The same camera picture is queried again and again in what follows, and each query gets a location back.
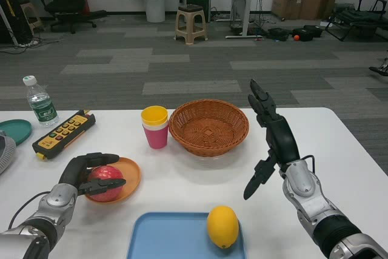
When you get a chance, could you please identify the small black bag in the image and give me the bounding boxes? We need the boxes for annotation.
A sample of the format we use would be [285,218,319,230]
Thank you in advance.
[266,27,290,42]

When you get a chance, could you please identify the beige plastic stool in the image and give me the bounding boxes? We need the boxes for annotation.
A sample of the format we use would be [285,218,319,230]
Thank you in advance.
[174,4,209,45]

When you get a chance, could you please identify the clear plastic water bottle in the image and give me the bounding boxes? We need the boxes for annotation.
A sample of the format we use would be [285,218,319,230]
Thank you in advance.
[22,75,61,129]

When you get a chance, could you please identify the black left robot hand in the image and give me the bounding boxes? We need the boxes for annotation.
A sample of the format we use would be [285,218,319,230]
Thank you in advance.
[58,152,127,197]

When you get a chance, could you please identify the black box under desk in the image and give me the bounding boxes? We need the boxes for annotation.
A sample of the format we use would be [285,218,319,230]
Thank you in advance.
[0,0,34,45]

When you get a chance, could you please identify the low cardboard box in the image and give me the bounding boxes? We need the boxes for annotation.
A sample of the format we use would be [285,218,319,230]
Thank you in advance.
[270,0,304,21]

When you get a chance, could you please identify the white plant pot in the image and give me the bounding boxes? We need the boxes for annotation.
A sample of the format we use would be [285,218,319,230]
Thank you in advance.
[144,0,167,24]

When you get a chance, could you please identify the white standing desk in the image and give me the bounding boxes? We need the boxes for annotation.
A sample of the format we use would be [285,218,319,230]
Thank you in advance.
[218,0,275,39]

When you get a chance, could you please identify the red apple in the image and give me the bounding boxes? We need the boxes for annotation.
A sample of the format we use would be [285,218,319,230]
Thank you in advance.
[87,164,125,203]

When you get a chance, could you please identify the small beige stool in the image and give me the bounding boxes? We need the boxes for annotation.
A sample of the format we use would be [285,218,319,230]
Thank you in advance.
[20,1,44,34]

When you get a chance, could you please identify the teal round plate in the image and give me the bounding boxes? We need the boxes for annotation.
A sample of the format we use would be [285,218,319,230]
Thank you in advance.
[0,119,33,147]

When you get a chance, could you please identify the black equipment cabinet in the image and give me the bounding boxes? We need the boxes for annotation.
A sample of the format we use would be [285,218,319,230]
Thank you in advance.
[184,0,212,24]

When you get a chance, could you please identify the brown wicker basket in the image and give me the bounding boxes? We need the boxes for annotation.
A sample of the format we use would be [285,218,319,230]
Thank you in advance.
[167,98,250,158]

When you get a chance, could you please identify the yellow black remote control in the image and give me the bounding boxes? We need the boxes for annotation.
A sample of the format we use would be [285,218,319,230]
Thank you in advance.
[32,109,97,161]

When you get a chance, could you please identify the orange round plate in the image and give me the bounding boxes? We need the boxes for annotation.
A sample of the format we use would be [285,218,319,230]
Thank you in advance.
[84,156,142,205]

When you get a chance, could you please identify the black stand base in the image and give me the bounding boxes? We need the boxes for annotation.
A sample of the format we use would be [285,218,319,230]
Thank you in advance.
[368,58,388,78]

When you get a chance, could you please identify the black folding chair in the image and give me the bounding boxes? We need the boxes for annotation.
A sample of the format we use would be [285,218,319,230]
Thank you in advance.
[324,0,388,42]

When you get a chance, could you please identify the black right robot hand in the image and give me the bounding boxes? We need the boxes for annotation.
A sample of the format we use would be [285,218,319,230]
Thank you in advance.
[243,78,301,201]

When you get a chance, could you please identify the large black case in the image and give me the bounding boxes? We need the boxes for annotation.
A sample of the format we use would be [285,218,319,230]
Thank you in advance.
[292,25,323,42]

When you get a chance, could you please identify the yellow lemon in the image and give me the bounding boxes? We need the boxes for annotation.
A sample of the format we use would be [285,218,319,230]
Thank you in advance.
[206,205,241,250]

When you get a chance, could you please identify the blue rectangular tray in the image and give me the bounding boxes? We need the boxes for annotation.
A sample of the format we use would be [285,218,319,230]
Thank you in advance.
[126,212,247,259]

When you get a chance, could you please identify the yellow plastic cup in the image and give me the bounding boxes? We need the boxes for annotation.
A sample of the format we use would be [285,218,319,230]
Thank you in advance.
[140,105,169,127]

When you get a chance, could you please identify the pink plastic cup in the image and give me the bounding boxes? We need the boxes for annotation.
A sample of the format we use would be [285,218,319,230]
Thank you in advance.
[142,125,170,150]

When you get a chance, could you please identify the grey woven object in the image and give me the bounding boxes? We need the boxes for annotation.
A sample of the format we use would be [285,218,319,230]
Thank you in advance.
[0,131,18,175]

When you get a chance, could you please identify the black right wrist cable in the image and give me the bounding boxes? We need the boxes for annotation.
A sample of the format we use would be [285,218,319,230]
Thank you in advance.
[300,155,316,177]

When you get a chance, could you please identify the white plastic cup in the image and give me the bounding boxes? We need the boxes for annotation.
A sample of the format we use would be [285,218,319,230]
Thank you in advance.
[141,122,170,131]

